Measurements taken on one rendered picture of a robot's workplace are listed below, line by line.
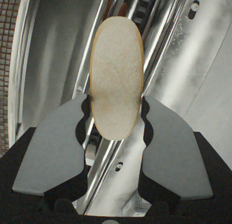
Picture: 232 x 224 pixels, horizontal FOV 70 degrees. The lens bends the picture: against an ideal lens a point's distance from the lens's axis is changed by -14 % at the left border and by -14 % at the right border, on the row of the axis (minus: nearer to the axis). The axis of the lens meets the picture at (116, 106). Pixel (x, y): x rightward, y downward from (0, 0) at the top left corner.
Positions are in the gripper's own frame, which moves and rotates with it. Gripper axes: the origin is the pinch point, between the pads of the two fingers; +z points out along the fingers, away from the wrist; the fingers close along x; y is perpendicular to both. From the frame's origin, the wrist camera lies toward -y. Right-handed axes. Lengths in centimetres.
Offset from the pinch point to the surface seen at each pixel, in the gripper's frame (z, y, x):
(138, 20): 9.4, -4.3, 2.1
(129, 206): 6.2, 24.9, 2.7
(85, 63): 7.2, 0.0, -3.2
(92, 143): 9.4, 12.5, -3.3
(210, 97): 11.3, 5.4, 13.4
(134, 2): 8.4, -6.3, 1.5
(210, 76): 11.3, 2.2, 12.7
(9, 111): 4.3, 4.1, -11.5
